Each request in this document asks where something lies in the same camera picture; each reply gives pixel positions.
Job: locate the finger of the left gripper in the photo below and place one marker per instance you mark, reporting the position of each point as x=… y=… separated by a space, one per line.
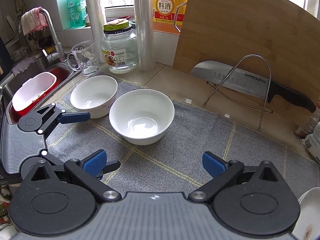
x=95 y=164
x=72 y=117

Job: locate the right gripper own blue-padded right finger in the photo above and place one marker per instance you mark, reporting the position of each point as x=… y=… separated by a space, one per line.
x=224 y=174

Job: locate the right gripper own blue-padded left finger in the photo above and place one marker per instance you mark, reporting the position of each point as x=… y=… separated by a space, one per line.
x=87 y=173

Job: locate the white bowl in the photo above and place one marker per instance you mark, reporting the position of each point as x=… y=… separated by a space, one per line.
x=142 y=116
x=95 y=95

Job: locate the white red plastic basin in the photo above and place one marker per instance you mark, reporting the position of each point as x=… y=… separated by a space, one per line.
x=34 y=90

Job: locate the steel sink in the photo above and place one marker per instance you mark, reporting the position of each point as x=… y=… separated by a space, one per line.
x=12 y=83

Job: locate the grey checked cloth mat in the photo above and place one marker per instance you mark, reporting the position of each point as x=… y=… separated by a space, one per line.
x=174 y=163

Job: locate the metal faucet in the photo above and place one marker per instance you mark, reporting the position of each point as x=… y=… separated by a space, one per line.
x=58 y=55

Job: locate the glass mug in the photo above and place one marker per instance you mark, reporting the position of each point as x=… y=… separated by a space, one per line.
x=83 y=58

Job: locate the white food bag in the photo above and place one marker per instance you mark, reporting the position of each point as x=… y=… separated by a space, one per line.
x=312 y=143

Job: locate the pink white rag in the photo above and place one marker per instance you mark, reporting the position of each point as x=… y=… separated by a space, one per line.
x=33 y=21

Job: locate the white plate stack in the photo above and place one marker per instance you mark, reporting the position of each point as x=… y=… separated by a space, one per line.
x=307 y=226

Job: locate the glass jar green lid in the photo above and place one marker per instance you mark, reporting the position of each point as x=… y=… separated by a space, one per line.
x=119 y=46

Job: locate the green detergent bottle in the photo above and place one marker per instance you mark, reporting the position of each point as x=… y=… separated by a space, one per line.
x=76 y=13

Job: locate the short plastic wrap roll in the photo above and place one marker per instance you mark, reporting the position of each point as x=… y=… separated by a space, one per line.
x=97 y=21

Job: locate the bamboo cutting board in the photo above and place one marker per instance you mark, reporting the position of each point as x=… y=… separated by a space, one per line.
x=273 y=37

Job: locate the tall plastic wrap roll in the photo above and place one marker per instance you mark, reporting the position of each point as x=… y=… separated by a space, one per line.
x=144 y=34

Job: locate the cooking wine bottle orange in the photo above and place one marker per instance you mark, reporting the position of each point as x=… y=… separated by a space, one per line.
x=168 y=15

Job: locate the metal wire rack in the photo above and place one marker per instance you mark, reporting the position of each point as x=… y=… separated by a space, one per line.
x=253 y=84

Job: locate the kitchen knife black handle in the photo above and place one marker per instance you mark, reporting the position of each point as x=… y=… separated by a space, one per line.
x=214 y=72

